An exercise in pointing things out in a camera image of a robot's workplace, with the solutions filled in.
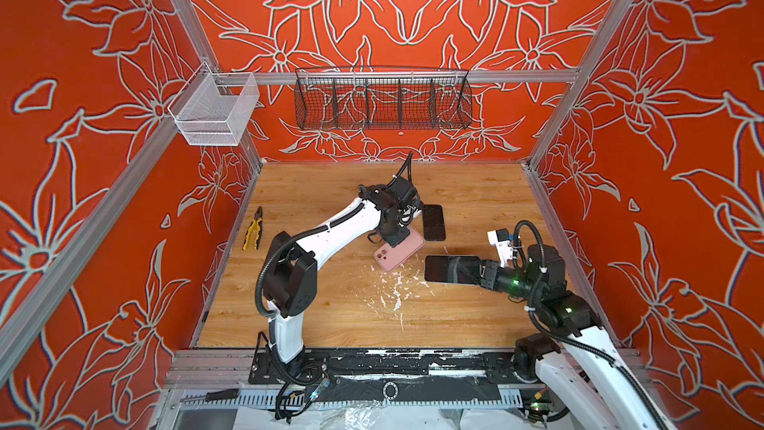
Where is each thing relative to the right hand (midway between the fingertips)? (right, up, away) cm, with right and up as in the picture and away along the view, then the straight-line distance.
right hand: (457, 268), depth 70 cm
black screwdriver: (-58, -30, -2) cm, 66 cm away
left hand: (-15, +7, +15) cm, 22 cm away
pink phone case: (-16, 0, +13) cm, 20 cm away
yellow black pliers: (-61, +8, +30) cm, 69 cm away
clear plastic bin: (-73, +45, +24) cm, 89 cm away
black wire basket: (-18, +50, +27) cm, 59 cm away
